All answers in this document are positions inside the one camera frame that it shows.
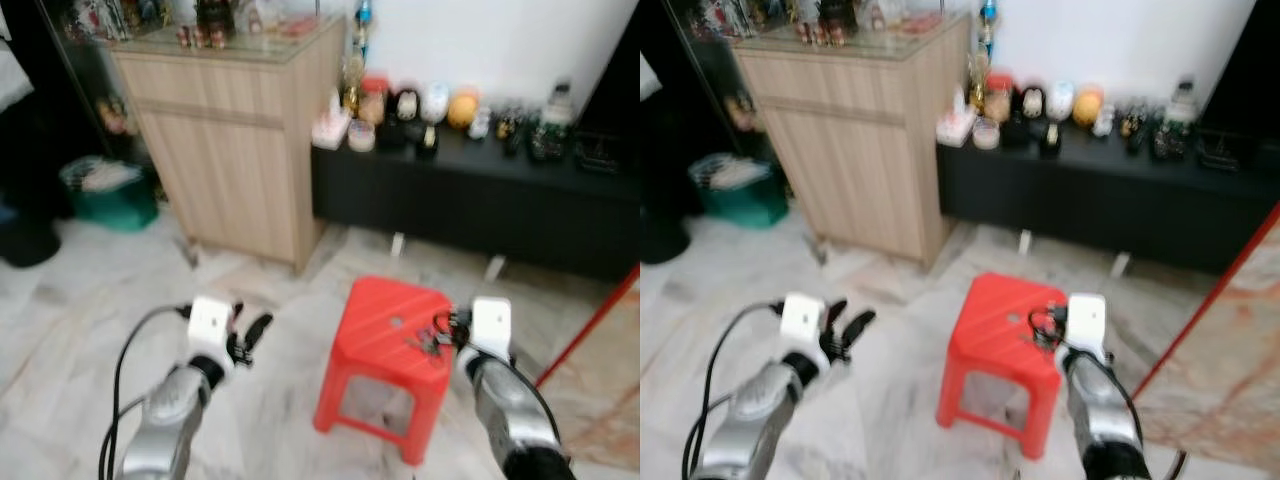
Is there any green plastic basket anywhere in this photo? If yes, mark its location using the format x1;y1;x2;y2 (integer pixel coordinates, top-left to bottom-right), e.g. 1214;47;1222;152
60;155;159;233
688;152;789;229

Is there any red lid clear jar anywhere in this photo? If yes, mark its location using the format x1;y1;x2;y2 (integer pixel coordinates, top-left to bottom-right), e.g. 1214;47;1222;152
358;75;389;126
983;72;1014;123

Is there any marble pattern folding table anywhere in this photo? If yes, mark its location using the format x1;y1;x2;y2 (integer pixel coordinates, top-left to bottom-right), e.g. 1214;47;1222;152
535;265;641;473
1130;200;1280;479

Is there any light wood cabinet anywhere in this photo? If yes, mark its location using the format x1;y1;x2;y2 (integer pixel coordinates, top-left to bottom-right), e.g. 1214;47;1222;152
108;15;347;271
733;15;973;266

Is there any black low cabinet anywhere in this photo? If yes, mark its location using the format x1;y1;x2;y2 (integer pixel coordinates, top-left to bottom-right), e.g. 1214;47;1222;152
937;128;1280;276
310;128;641;283

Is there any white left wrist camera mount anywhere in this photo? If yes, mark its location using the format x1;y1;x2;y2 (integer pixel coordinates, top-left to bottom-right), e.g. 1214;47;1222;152
780;292;828;347
187;297;236;347

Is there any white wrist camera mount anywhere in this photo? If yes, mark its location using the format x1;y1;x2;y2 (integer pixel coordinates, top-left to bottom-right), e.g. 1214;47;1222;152
1068;293;1108;352
780;292;828;347
187;297;236;347
470;298;514;357

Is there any blue and gold trophy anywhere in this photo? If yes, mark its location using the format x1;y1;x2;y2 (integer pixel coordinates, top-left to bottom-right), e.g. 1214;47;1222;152
342;0;375;113
968;0;1002;111

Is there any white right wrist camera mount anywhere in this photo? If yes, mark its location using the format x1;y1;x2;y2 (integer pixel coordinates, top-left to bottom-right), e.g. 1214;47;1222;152
1068;293;1108;352
470;298;514;357

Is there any orange round figure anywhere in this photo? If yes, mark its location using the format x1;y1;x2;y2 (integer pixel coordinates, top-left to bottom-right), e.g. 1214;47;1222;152
447;88;481;129
1073;86;1106;127

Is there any red plastic stool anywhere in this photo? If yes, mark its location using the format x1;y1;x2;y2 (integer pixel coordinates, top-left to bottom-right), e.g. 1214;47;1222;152
313;277;457;466
936;272;1071;461

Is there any black television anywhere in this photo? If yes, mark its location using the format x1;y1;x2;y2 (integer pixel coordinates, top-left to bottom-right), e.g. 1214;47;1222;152
583;0;641;136
1200;0;1280;138

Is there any black tape dispenser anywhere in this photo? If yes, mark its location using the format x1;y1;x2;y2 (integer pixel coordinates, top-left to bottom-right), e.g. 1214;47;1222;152
1005;120;1063;157
378;122;441;159

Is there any white round figure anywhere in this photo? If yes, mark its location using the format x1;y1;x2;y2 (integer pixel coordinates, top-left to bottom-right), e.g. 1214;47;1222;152
420;83;451;124
1045;81;1076;121

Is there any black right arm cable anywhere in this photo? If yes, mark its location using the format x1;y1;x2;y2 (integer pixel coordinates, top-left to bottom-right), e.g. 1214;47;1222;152
1092;348;1188;480
505;355;564;448

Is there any pink tissue box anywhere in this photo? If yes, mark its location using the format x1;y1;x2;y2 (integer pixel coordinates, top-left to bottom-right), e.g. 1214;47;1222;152
937;92;976;148
312;95;352;151

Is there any small black figurine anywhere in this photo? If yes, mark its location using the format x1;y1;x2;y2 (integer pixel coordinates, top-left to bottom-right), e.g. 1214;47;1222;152
497;100;527;156
1120;98;1150;153

